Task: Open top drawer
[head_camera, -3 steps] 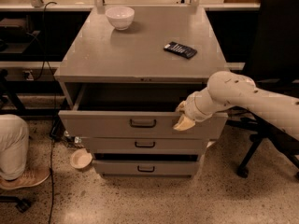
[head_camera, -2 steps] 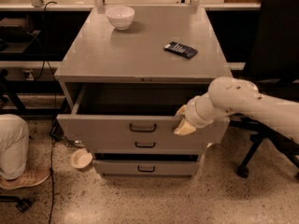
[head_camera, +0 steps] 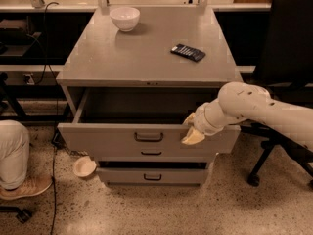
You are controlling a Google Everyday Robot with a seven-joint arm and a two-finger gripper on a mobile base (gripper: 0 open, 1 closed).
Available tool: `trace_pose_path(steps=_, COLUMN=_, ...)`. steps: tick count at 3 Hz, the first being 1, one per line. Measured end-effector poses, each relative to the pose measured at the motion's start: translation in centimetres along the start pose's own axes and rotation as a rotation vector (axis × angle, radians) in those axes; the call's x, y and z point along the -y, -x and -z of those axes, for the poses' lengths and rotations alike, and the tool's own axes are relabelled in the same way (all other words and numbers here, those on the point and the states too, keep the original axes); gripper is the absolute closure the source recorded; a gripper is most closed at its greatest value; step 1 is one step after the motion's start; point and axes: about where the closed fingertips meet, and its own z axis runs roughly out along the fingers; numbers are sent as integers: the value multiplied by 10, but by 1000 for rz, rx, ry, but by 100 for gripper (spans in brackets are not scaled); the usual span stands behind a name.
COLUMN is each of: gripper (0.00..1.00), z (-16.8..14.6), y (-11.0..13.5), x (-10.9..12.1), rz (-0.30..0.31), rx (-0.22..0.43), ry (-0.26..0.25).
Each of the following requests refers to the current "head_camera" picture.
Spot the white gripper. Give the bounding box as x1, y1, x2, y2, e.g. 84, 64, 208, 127
181, 102, 225, 145

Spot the grey top drawer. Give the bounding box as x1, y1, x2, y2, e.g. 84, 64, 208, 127
59, 87, 240, 158

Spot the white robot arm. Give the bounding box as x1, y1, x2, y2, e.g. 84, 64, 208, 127
181, 82, 313, 151

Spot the grey metal drawer cabinet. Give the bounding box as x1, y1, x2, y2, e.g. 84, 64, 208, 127
57, 6, 241, 186

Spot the dark blue snack packet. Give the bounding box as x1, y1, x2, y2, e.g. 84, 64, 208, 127
170, 44, 206, 62

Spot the black office chair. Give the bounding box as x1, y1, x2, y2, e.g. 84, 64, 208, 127
247, 0, 313, 186

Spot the small bowl on floor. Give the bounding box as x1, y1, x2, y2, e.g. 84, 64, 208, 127
73, 156, 97, 178

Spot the white ceramic bowl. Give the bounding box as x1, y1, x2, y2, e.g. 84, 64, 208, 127
110, 7, 140, 32

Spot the tan sneaker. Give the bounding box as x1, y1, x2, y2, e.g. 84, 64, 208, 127
0, 175, 53, 201

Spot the beige trouser leg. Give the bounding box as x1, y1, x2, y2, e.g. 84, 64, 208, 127
0, 120, 29, 190

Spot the black chair base caster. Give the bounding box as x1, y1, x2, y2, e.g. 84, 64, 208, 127
0, 206, 32, 223

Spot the black cable on floor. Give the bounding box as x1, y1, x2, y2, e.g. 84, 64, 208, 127
25, 1, 67, 235

